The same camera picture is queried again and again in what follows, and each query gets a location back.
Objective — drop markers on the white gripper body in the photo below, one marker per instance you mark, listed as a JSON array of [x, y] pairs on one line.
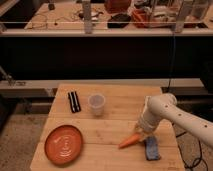
[[141, 134]]

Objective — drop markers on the orange pepper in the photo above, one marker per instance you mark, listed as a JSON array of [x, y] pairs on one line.
[[129, 141]]

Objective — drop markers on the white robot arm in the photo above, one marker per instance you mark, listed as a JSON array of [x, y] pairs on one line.
[[164, 106]]

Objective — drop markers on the blue sponge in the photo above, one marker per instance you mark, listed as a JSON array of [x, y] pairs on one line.
[[151, 149]]

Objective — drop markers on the translucent plastic cup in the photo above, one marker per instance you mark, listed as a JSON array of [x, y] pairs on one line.
[[96, 103]]

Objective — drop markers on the orange plate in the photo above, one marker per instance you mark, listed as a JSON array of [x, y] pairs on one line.
[[63, 145]]

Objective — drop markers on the black bowl on bench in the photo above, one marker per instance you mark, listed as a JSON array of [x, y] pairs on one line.
[[118, 21]]

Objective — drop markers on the orange container on bench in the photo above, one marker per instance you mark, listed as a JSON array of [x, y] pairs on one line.
[[141, 19]]

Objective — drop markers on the metal post right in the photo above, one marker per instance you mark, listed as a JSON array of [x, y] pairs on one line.
[[184, 10]]

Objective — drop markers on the metal post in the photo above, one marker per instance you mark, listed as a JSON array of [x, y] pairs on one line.
[[86, 6], [184, 10]]

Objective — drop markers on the metal post left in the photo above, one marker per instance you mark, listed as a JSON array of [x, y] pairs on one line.
[[86, 6]]

